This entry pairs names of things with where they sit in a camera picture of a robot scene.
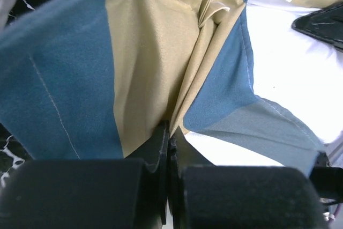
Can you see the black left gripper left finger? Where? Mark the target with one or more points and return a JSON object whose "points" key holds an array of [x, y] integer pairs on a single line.
{"points": [[109, 193]]}

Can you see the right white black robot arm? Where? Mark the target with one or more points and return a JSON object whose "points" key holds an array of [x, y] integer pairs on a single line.
{"points": [[327, 180]]}

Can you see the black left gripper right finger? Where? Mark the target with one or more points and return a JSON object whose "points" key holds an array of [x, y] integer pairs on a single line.
{"points": [[203, 195]]}

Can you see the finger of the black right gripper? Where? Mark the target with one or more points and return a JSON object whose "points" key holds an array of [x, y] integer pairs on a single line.
{"points": [[324, 25]]}

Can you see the blue beige patchwork pillowcase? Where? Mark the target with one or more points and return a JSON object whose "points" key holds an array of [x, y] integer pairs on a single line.
{"points": [[92, 79]]}

